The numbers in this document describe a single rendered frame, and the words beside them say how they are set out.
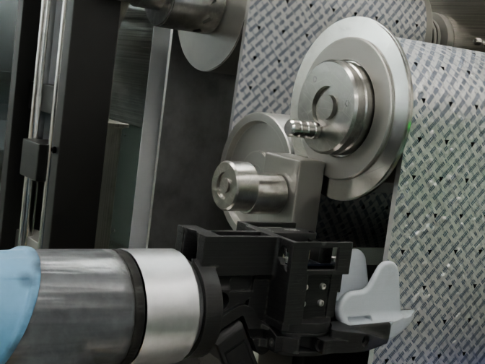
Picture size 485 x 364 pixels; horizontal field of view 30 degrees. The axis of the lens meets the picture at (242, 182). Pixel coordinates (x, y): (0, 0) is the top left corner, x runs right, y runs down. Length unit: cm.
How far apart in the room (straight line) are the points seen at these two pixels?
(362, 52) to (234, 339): 25
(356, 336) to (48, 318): 23
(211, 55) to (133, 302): 43
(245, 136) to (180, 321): 33
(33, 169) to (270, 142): 27
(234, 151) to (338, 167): 17
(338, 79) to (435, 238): 15
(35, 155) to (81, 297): 45
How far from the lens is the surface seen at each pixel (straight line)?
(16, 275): 53
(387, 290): 69
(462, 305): 78
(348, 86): 70
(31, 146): 98
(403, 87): 69
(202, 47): 95
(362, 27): 73
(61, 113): 91
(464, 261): 77
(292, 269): 61
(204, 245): 59
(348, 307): 66
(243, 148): 86
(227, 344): 62
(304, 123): 71
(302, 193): 73
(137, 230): 105
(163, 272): 57
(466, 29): 111
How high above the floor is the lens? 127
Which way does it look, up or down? 7 degrees down
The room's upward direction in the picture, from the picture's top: 7 degrees clockwise
